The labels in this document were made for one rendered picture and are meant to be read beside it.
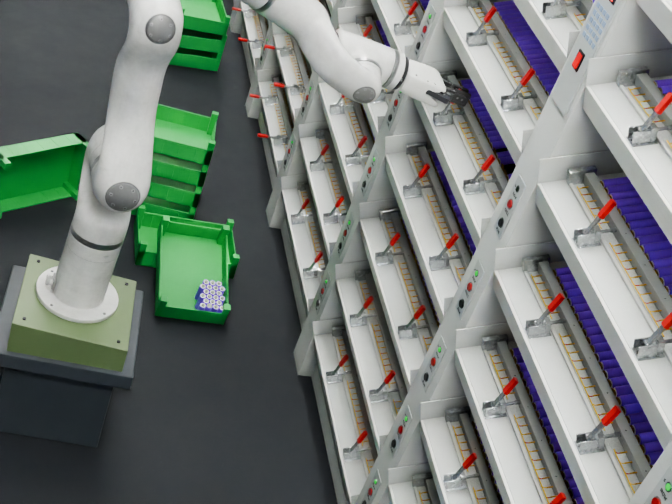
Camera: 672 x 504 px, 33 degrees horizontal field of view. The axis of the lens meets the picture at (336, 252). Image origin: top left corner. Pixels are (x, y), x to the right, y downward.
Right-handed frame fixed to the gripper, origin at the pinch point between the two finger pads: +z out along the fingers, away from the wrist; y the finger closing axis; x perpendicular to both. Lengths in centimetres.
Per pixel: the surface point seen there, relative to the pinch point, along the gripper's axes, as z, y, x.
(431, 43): -3.4, -18.0, 2.1
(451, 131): 0.9, 4.1, -6.8
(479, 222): -1.3, 37.4, -8.0
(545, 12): -8.3, 27.5, 32.3
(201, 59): -5, -189, -101
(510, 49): 0.1, 8.5, 16.9
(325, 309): 9, -18, -78
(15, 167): -71, -81, -104
